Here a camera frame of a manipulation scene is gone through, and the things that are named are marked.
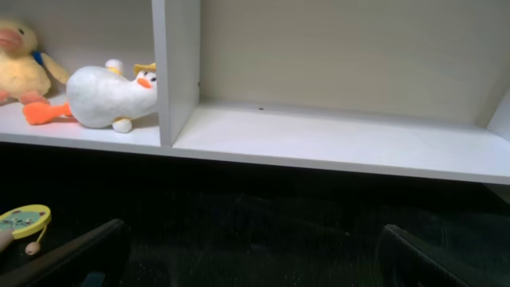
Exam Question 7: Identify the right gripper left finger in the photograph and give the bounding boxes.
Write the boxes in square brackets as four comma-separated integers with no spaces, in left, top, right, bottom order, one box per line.
[0,218,131,287]

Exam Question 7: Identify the white plush goose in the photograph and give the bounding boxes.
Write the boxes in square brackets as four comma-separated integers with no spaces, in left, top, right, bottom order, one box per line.
[22,58,159,134]

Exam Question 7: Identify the yellow plush duck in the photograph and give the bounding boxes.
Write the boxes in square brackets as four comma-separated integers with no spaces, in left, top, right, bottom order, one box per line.
[0,18,71,107]

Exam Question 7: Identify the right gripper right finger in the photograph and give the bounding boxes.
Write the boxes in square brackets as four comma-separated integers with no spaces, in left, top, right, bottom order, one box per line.
[375,223,501,287]

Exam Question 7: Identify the yellow rattle drum toy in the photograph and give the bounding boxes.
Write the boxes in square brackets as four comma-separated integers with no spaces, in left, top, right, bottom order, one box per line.
[0,204,53,256]

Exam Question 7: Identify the white shelf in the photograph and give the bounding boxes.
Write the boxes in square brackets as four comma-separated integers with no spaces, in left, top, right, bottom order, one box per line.
[0,0,510,187]

